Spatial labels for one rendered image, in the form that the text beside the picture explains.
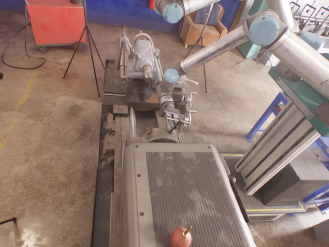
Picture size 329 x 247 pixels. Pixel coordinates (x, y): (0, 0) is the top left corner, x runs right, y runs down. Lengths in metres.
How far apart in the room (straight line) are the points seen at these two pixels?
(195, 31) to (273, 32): 4.23
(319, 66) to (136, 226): 1.00
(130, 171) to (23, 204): 1.65
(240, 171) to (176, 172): 1.61
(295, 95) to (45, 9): 3.70
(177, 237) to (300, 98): 1.19
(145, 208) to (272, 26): 0.90
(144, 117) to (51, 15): 2.73
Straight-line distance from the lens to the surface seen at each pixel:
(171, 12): 1.14
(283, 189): 2.24
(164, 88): 1.34
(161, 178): 0.91
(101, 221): 1.81
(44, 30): 4.29
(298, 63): 1.14
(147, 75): 1.86
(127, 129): 1.73
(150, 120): 2.01
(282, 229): 2.87
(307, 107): 1.57
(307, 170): 2.21
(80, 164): 2.53
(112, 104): 1.88
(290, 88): 1.67
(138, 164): 0.93
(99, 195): 1.89
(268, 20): 1.07
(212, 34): 5.40
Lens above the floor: 2.12
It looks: 45 degrees down
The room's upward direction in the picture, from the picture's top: 14 degrees clockwise
